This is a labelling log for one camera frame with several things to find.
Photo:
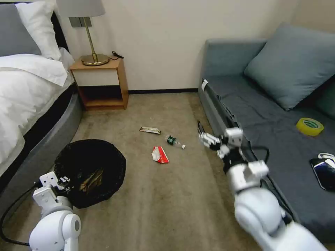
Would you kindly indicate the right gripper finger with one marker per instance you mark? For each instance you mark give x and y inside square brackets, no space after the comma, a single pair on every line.
[223,151]
[209,140]

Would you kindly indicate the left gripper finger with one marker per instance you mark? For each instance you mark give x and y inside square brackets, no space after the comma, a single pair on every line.
[65,179]
[68,189]

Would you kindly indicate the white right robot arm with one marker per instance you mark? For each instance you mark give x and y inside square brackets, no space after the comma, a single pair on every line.
[256,209]

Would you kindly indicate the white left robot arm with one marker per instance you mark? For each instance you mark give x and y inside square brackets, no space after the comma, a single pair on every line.
[53,227]

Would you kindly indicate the brown wrapper trash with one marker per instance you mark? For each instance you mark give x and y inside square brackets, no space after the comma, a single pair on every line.
[91,180]

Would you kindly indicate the black round trash bin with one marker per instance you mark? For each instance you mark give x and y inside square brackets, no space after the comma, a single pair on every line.
[110,167]

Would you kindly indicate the clear plastic bottle green label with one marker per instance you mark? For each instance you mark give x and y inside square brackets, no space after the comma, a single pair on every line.
[172,140]

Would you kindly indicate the blue-grey sofa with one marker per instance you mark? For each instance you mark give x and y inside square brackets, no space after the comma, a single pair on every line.
[269,125]

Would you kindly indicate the red white crumpled carton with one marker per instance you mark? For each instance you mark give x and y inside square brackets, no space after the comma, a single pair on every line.
[162,157]

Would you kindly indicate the white sofa tag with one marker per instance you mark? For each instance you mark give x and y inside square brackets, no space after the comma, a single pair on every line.
[204,85]

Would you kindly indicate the brown snack wrapper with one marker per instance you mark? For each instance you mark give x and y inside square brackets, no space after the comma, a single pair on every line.
[150,130]

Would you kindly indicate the yellow tape roll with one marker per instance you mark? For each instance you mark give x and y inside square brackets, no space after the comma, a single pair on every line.
[301,126]

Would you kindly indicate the white duvet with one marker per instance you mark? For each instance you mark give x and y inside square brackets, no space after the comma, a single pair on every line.
[26,99]

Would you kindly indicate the black smartphone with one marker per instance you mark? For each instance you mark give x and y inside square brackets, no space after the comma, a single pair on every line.
[323,175]

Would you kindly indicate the wooden nightstand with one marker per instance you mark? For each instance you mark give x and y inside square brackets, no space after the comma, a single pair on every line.
[119,78]

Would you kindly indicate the blue-grey cushion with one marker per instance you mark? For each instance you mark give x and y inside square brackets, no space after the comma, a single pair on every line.
[290,65]

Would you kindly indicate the brass table lamp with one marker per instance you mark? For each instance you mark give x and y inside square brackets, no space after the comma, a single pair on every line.
[94,59]

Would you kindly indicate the black headboard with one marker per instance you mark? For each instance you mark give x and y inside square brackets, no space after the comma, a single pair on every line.
[59,31]

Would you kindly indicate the grey pillow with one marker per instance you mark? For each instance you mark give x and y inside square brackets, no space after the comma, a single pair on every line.
[15,34]

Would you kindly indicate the white pillow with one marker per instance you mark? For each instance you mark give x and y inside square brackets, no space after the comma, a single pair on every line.
[36,26]

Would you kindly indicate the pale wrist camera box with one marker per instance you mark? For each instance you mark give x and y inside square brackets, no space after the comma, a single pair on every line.
[233,136]

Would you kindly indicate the grey bed frame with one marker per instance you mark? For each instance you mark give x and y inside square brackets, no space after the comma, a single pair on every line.
[52,138]

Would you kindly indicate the grey wall switch panel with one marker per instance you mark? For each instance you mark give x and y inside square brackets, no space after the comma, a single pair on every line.
[77,22]

